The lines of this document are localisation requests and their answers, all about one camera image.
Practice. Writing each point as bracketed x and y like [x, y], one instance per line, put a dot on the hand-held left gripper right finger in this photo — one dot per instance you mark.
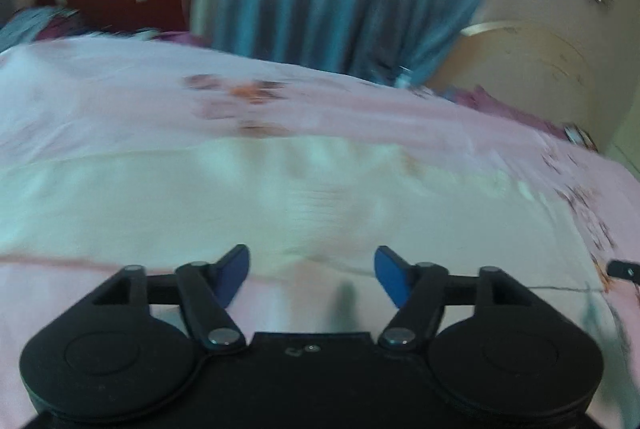
[392, 276]

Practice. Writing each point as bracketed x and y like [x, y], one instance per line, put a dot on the white small garment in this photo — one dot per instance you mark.
[300, 199]

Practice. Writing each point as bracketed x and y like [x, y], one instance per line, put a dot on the purple quilt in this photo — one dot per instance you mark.
[495, 106]

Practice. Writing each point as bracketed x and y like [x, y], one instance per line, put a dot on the pink floral bed sheet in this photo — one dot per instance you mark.
[350, 114]

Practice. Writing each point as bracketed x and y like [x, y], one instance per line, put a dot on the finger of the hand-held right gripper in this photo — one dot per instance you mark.
[622, 270]

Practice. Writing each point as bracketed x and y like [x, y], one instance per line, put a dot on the cream arched headboard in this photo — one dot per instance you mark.
[530, 69]

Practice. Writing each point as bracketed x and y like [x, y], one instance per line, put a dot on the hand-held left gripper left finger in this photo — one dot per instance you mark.
[235, 271]

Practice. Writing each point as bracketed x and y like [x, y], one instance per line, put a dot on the patterned pillow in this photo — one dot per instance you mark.
[580, 138]

